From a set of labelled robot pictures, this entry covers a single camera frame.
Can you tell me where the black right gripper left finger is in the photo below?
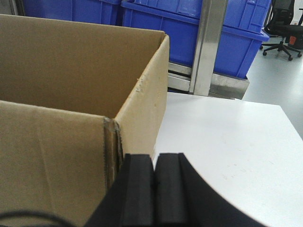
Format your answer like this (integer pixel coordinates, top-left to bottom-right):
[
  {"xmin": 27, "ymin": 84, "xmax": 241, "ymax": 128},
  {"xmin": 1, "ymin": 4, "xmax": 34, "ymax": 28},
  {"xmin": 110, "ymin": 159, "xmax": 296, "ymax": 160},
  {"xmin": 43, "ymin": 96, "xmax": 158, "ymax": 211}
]
[{"xmin": 85, "ymin": 154, "xmax": 154, "ymax": 227}]

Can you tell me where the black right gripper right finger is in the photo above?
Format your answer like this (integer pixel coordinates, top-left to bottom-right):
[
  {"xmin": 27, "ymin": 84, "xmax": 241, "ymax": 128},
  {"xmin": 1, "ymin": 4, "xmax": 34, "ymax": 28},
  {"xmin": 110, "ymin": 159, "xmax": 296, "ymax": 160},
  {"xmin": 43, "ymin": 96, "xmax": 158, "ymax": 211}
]
[{"xmin": 155, "ymin": 153, "xmax": 262, "ymax": 227}]

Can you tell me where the brown cardboard box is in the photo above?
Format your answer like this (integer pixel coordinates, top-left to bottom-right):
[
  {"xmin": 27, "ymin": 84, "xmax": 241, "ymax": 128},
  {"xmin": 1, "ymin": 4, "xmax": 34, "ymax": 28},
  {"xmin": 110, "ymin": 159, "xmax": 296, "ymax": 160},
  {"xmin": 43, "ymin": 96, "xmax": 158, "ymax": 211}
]
[{"xmin": 0, "ymin": 15, "xmax": 170, "ymax": 226}]

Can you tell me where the blue plastic bin middle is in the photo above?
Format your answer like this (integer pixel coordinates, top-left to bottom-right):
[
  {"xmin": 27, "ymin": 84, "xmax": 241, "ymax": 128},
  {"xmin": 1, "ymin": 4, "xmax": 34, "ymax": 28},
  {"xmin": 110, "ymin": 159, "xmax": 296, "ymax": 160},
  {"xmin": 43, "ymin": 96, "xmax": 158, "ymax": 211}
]
[{"xmin": 121, "ymin": 0, "xmax": 270, "ymax": 79}]

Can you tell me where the blue plastic bin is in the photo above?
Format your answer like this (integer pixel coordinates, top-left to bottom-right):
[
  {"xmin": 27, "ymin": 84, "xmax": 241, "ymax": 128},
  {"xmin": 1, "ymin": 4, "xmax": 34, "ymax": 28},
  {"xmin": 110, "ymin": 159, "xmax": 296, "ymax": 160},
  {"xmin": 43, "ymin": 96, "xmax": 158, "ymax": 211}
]
[
  {"xmin": 23, "ymin": 0, "xmax": 123, "ymax": 26},
  {"xmin": 121, "ymin": 0, "xmax": 270, "ymax": 79}
]

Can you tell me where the blue plastic bin left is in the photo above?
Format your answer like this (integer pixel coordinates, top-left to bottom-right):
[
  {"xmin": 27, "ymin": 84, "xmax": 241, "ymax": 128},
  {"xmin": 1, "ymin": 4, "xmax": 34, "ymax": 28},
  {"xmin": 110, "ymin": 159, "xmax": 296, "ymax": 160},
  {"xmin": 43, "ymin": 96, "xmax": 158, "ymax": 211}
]
[{"xmin": 23, "ymin": 0, "xmax": 123, "ymax": 26}]

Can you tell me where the black office chair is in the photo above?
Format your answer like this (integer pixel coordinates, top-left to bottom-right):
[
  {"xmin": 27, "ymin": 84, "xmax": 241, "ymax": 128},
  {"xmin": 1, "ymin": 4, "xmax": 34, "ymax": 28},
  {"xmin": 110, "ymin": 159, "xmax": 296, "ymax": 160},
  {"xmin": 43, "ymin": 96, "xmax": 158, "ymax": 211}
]
[{"xmin": 259, "ymin": 0, "xmax": 303, "ymax": 61}]

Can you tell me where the steel shelf base rail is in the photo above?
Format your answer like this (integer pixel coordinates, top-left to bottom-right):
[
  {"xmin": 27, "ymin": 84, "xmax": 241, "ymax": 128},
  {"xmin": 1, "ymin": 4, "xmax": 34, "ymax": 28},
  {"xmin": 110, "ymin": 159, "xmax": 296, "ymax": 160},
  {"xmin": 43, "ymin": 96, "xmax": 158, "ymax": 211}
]
[{"xmin": 168, "ymin": 62, "xmax": 250, "ymax": 100}]

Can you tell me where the black cable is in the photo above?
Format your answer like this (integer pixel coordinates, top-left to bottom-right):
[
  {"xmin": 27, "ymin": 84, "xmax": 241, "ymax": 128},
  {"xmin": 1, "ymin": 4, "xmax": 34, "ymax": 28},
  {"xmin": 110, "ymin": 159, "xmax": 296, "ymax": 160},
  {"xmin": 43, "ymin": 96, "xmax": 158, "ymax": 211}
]
[{"xmin": 0, "ymin": 211, "xmax": 71, "ymax": 227}]

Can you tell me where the steel shelf upright post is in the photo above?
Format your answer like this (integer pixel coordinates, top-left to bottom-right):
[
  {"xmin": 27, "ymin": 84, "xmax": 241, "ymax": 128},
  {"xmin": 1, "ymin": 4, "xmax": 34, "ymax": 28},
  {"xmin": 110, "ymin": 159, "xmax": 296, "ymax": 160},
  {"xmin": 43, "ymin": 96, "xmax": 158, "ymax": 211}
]
[{"xmin": 189, "ymin": 0, "xmax": 228, "ymax": 96}]

